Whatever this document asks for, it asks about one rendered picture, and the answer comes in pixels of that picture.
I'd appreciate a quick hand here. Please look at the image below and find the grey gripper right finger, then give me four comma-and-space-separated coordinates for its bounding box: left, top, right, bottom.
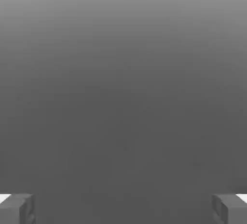
211, 193, 247, 224

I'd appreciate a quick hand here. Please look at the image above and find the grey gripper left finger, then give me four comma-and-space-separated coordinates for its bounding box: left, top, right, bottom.
0, 193, 37, 224

